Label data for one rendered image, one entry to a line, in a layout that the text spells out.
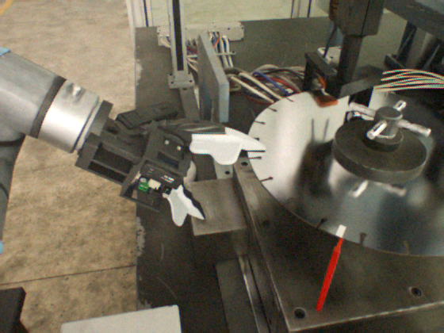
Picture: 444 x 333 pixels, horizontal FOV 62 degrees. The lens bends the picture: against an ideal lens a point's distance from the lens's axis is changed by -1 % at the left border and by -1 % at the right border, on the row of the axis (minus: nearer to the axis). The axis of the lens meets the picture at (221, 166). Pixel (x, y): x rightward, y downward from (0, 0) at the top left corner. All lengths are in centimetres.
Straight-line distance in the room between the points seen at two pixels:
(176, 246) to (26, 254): 118
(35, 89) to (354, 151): 36
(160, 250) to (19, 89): 33
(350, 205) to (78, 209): 154
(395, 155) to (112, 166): 33
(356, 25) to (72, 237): 147
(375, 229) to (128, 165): 27
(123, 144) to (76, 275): 120
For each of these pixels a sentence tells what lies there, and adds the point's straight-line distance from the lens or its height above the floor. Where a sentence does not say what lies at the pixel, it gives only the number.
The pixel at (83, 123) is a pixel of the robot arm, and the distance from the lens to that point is 42.
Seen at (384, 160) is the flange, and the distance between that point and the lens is 47.
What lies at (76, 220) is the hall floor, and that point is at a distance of 179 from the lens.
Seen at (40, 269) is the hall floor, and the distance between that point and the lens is 166.
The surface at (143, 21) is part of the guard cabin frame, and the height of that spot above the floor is 77.
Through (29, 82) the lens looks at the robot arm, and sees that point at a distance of 43.
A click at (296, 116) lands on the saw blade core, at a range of 54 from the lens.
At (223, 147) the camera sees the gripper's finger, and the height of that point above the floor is 97.
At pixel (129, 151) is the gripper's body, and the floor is 98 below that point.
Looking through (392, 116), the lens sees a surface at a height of 100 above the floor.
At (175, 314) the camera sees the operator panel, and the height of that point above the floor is 90.
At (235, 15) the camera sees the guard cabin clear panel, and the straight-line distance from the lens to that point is 163.
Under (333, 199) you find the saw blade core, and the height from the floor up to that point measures 95.
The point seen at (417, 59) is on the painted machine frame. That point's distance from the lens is 121.
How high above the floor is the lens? 123
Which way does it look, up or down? 39 degrees down
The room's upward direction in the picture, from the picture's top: straight up
